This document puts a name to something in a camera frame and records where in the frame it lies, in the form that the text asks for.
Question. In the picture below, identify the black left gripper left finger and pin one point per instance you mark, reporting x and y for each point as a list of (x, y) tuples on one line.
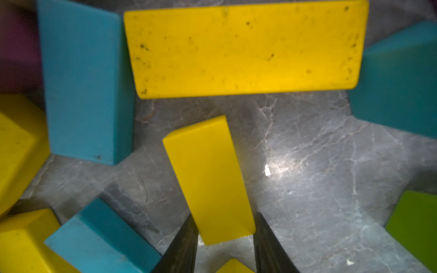
[(180, 257)]

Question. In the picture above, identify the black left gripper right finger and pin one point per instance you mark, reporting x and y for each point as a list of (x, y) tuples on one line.
[(269, 254)]

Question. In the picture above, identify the yellow rectangular block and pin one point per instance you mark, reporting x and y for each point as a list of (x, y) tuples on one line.
[(206, 166)]

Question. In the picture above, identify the small yellow block front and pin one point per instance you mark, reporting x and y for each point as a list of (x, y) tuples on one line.
[(234, 266)]

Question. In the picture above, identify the large teal flat block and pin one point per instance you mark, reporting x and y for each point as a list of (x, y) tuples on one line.
[(98, 240)]

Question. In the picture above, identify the green rectangular block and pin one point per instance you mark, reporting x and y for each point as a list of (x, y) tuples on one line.
[(413, 224)]

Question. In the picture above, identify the teal upright block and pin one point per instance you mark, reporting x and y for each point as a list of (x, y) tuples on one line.
[(88, 82)]

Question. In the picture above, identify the long yellow block far left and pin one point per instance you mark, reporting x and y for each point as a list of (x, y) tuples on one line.
[(24, 146)]

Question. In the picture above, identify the long yellow plank block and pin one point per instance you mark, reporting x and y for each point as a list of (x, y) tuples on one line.
[(246, 49)]

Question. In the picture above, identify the small teal block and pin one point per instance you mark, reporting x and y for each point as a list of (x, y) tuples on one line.
[(398, 81)]

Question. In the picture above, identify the magenta purple cube block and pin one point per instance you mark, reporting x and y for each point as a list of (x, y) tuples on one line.
[(21, 62)]

